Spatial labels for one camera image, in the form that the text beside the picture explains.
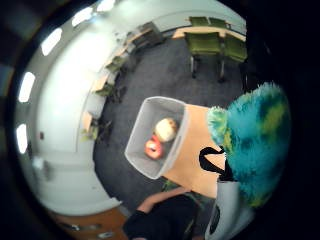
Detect blue green furry soft toy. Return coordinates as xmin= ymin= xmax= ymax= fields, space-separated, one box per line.
xmin=206 ymin=81 xmax=293 ymax=208

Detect the person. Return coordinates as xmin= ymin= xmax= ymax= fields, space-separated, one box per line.
xmin=122 ymin=186 xmax=208 ymax=240

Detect red orange soft toy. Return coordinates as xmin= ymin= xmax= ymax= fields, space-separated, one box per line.
xmin=144 ymin=134 xmax=164 ymax=160

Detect grey plastic bin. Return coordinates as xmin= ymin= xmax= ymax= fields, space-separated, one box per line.
xmin=124 ymin=96 xmax=190 ymax=181

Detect beige round soft toy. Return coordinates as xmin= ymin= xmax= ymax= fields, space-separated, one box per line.
xmin=154 ymin=117 xmax=180 ymax=144

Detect brown wooden door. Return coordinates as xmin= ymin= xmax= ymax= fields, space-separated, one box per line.
xmin=49 ymin=207 xmax=130 ymax=240

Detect green chair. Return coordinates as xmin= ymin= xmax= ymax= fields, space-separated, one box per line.
xmin=208 ymin=17 xmax=232 ymax=30
xmin=184 ymin=31 xmax=224 ymax=80
xmin=188 ymin=15 xmax=211 ymax=28
xmin=95 ymin=82 xmax=116 ymax=98
xmin=105 ymin=55 xmax=128 ymax=74
xmin=218 ymin=33 xmax=249 ymax=84
xmin=80 ymin=125 xmax=100 ymax=142

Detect light wooden table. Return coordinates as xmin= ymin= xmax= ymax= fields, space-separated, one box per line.
xmin=171 ymin=25 xmax=248 ymax=43

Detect grey cabinet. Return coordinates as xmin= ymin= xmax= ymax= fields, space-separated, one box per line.
xmin=132 ymin=21 xmax=166 ymax=49

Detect ceiling lamp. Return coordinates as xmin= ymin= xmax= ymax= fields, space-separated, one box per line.
xmin=15 ymin=123 xmax=29 ymax=155
xmin=40 ymin=27 xmax=64 ymax=57
xmin=71 ymin=6 xmax=95 ymax=28
xmin=17 ymin=71 xmax=37 ymax=104
xmin=95 ymin=0 xmax=117 ymax=13

